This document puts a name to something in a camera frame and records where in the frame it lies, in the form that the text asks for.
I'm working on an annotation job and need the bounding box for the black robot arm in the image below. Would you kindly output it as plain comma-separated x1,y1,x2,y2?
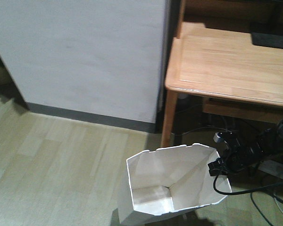
208,120,283,177

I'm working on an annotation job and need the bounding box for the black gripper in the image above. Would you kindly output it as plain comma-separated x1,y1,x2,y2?
208,149,233,177

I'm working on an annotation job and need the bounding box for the grey cable under desk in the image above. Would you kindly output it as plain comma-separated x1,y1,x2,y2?
173,115,232,137

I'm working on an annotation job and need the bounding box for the light wooden desk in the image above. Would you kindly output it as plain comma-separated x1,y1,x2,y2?
160,0,283,148

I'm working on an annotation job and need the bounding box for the black thick cable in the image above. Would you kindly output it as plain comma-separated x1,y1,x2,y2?
213,173,283,196

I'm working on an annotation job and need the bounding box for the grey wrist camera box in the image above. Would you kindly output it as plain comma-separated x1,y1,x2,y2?
213,132,241,148

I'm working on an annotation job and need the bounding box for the black monitor stand base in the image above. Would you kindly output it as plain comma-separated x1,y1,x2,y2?
250,0,283,50

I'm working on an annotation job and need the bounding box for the white paper trash bin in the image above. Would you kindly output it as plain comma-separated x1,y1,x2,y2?
118,143,231,226

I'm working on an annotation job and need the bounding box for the white power strip under desk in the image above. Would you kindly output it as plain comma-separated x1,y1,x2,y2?
258,160,283,179

